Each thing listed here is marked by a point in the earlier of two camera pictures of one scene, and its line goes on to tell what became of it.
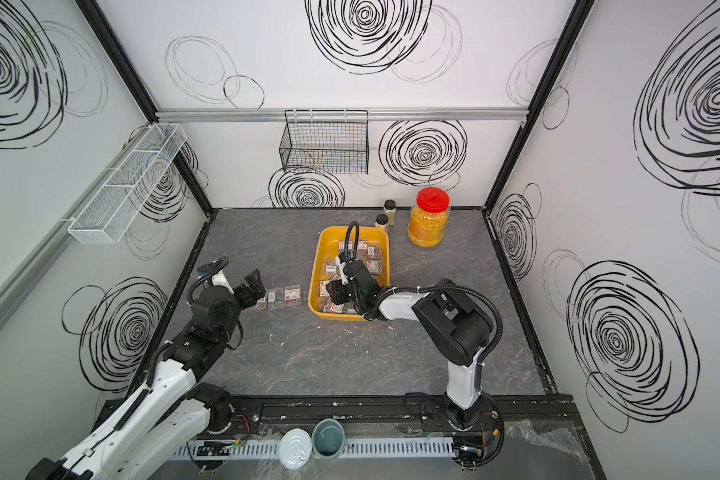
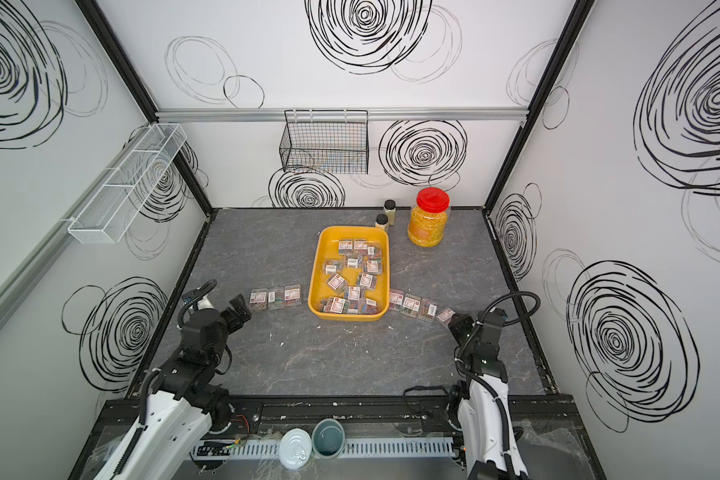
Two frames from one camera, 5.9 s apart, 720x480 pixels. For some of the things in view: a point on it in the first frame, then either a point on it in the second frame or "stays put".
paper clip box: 261,304 stays put
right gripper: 336,291 → 458,324
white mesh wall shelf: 104,216 stays put
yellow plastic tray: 326,248 stays put
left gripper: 257,287 → 242,309
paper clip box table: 293,295 stays put
